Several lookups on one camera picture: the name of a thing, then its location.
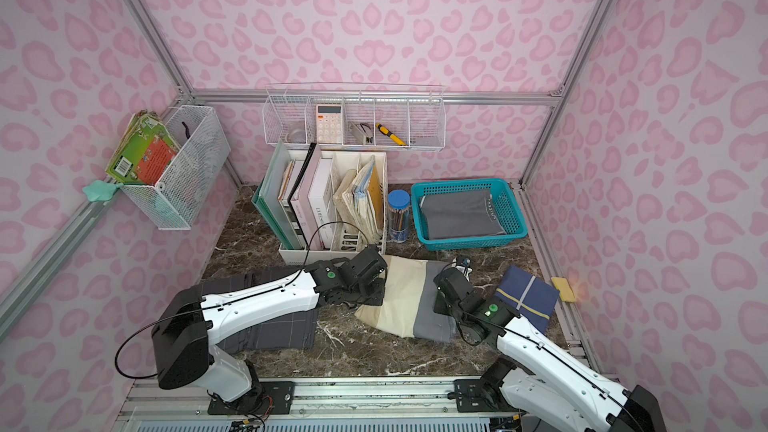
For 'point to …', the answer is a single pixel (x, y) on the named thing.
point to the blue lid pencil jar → (398, 215)
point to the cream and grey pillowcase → (408, 301)
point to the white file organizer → (339, 204)
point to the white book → (320, 199)
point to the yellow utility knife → (386, 132)
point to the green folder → (267, 196)
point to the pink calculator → (329, 119)
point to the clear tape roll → (295, 136)
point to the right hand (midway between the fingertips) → (439, 291)
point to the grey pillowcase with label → (461, 214)
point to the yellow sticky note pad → (564, 288)
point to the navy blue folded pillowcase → (529, 295)
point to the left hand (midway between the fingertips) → (384, 286)
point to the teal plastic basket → (505, 201)
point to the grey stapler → (362, 132)
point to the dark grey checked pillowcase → (293, 331)
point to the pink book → (301, 206)
